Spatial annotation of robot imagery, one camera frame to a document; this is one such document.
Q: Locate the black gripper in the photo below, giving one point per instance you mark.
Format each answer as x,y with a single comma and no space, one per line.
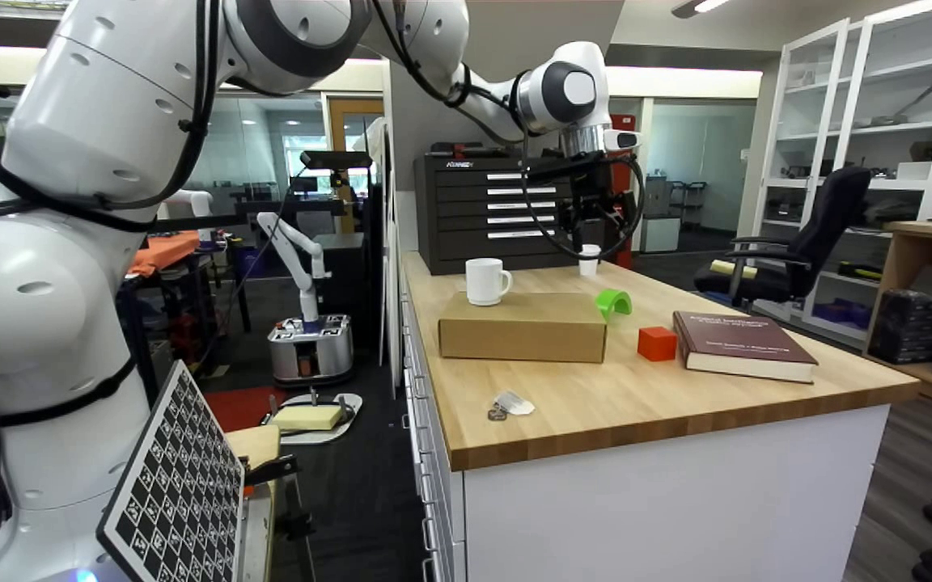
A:
601,188

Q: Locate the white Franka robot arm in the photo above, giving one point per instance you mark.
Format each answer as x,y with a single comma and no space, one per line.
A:
65,270

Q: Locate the white ceramic mug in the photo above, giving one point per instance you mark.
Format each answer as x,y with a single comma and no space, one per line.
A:
484,280

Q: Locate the red cabinet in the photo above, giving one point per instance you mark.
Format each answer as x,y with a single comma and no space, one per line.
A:
625,227

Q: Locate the green curved plastic piece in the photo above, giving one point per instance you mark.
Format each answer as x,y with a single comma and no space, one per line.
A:
613,306

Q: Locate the orange block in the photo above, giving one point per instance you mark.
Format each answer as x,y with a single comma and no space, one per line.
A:
658,345

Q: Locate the brown cardboard box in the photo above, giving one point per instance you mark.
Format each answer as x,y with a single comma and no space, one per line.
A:
518,332

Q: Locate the black drawer tool chest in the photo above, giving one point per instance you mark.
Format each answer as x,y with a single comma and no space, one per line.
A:
456,211

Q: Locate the dark red hardcover book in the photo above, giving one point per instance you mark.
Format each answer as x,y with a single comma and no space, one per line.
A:
742,341

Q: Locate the black office chair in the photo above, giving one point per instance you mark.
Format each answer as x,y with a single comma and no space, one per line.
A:
810,229

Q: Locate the white drawer table base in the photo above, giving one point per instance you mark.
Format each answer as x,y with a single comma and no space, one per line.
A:
660,506

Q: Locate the white open shelving unit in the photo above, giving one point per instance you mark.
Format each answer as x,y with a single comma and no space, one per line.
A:
864,99

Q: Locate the white floor tray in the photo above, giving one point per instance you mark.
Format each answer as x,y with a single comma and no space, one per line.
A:
351,408

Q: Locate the white mobile robot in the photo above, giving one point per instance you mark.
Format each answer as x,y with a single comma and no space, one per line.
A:
308,345

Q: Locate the wooden shelf desk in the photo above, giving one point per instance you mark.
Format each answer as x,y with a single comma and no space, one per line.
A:
920,270

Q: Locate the yellow sponge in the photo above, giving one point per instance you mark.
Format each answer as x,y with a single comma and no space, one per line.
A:
308,419

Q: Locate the black white calibration checkerboard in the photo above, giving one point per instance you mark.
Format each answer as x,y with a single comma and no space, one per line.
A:
169,497

